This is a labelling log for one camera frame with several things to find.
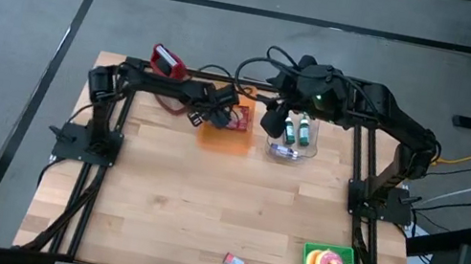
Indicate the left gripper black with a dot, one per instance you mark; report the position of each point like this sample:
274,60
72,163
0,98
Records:
221,103

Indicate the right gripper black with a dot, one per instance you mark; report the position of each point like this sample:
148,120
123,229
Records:
274,119

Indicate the green food colouring bottle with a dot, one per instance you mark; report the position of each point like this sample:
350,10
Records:
290,133
304,133

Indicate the red popcorn box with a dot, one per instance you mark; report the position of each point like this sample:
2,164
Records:
242,121

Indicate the purple food colouring bottle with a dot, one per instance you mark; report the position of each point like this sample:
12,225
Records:
283,150

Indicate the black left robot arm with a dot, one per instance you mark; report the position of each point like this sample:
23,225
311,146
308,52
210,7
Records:
161,85

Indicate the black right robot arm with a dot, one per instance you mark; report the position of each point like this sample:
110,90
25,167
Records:
385,110

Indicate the orange translucent plastic bin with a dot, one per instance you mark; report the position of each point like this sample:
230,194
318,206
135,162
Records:
224,142

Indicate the clear plastic bin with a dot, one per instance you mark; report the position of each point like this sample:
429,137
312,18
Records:
306,156

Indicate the black aluminium rig frame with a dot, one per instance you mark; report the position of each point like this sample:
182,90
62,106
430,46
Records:
356,153

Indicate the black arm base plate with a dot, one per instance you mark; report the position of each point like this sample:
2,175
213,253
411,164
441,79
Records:
72,147
389,210

